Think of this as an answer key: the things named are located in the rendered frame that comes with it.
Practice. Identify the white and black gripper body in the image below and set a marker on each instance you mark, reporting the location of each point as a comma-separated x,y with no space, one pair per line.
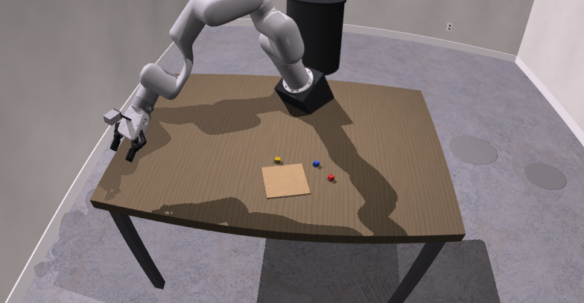
131,129

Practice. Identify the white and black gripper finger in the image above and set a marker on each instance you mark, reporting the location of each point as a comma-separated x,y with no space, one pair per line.
117,136
132,151

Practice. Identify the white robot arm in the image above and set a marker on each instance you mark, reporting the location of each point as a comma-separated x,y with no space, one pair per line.
274,26

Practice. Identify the beige flat mat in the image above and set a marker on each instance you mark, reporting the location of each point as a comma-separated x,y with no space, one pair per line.
285,181

